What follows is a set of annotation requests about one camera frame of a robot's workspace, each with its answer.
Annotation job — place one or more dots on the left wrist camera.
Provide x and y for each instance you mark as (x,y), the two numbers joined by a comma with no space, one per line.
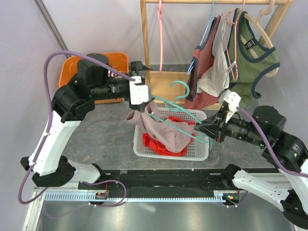
(139,91)

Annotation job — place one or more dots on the beige wooden hanger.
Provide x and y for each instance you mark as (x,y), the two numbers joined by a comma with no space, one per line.
(255,23)

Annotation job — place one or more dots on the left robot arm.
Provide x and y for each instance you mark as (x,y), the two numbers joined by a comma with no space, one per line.
(94,80)

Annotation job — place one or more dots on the white tank top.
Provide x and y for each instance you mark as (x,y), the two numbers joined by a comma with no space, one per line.
(216,79)

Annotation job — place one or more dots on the green tank top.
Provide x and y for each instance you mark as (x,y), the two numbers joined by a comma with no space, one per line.
(249,70)

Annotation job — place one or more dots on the blue wire hanger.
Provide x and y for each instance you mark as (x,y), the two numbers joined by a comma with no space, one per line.
(210,19)

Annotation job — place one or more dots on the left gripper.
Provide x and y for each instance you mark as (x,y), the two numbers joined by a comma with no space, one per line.
(135,67)

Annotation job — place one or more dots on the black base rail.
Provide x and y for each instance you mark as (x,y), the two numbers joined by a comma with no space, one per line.
(198,181)

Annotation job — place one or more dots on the aluminium wall profile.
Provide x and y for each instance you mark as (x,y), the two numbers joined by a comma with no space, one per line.
(40,5)

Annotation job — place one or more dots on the white plastic basket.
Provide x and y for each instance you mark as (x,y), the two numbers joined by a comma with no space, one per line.
(196,150)

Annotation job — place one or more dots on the wooden clothes rack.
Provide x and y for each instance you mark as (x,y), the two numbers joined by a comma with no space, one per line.
(160,81)

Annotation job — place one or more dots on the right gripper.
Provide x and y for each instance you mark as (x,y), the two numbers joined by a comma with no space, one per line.
(215,126)

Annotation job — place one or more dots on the mauve tank top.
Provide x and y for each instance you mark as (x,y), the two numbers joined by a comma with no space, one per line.
(143,119)

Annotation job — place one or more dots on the teal plastic hanger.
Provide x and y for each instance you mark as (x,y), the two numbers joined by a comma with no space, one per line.
(172,106)

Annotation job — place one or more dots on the orange plastic bin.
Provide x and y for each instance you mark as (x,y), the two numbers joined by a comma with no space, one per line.
(117,60)

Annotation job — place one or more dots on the red tank top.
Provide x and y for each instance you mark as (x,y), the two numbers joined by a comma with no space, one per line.
(169,138)

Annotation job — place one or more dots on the slotted cable duct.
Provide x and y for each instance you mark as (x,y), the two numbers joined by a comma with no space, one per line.
(215,197)

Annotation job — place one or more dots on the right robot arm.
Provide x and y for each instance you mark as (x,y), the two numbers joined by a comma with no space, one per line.
(286,152)

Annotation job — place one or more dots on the pink plastic hanger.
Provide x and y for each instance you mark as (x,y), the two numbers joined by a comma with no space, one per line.
(160,25)

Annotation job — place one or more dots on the dusty rose tank top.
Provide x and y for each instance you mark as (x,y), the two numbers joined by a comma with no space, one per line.
(203,59)

